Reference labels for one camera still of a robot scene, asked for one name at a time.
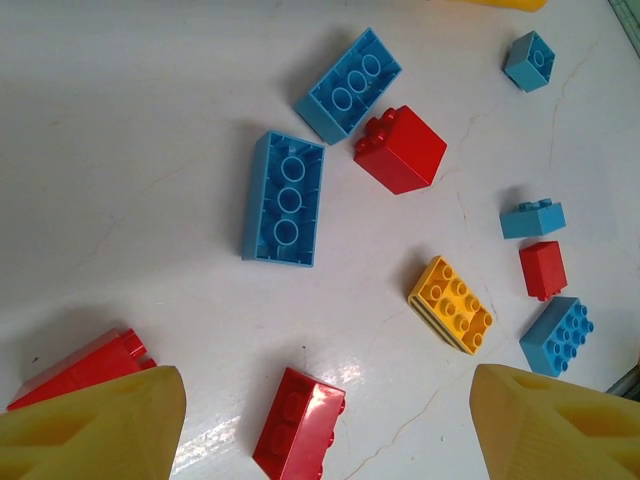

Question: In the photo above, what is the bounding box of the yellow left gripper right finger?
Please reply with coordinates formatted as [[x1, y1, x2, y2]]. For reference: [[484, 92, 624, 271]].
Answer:
[[471, 363, 640, 480]]

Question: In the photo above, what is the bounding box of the yellow striped lego brick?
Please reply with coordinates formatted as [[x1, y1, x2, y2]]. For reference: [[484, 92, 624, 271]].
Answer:
[[406, 255, 495, 357]]

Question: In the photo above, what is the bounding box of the long blue lego brick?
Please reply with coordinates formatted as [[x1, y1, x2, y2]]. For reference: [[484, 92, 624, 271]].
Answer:
[[519, 295, 597, 378], [241, 130, 327, 270], [293, 27, 404, 147]]

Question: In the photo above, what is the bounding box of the tall red lego brick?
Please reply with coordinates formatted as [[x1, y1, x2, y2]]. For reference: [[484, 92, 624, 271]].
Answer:
[[353, 104, 449, 197]]

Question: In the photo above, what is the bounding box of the long red lego brick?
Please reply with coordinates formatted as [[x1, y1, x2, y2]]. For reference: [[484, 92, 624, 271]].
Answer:
[[6, 327, 159, 412], [251, 366, 348, 480]]

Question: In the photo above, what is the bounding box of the small blue lego brick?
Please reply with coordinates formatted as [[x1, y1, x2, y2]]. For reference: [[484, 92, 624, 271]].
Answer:
[[503, 30, 557, 94], [499, 198, 568, 241]]

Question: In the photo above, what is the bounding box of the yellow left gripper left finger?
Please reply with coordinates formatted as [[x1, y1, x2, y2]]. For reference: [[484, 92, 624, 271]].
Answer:
[[0, 365, 188, 480]]

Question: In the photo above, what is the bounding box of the yellow plastic bin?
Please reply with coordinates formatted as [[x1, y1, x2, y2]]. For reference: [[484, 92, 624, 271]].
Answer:
[[447, 0, 549, 13]]

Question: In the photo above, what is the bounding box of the small red lego brick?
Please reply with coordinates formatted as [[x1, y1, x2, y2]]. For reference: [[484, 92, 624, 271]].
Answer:
[[518, 240, 569, 303]]

